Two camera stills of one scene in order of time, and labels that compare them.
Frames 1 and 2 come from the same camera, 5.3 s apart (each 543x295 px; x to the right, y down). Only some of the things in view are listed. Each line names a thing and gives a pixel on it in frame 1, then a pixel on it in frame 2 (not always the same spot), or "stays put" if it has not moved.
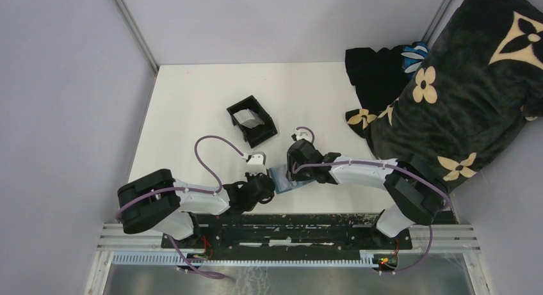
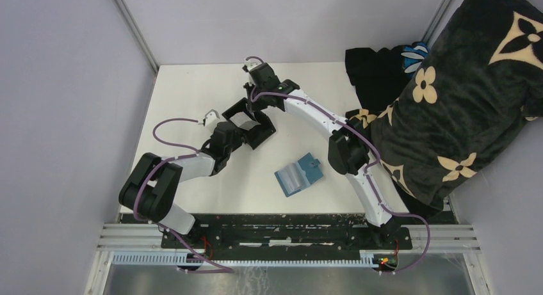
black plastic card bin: x=255 y=135 stays put
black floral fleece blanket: x=479 y=81 stays put
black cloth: x=379 y=77 stays put
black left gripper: x=250 y=178 → x=238 y=139
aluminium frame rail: x=114 y=238 stays put
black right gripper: x=291 y=163 → x=251 y=106
